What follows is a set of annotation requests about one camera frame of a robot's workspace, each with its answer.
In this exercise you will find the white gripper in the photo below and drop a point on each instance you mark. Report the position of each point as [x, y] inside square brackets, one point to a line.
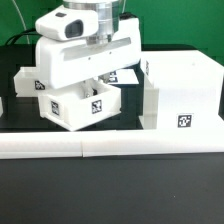
[60, 64]

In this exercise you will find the white drawer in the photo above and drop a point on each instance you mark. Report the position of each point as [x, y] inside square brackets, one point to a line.
[27, 83]
[68, 107]

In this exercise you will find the white drawer cabinet box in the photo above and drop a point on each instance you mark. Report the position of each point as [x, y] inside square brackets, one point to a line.
[182, 90]

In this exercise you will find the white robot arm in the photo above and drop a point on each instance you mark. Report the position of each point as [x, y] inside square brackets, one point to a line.
[108, 19]

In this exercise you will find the white marker tag sheet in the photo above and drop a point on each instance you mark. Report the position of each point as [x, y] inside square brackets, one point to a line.
[125, 77]

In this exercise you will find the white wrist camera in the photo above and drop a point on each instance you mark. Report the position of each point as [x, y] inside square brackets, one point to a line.
[63, 24]

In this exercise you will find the white front guide rail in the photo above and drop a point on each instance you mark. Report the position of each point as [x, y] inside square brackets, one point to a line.
[110, 143]

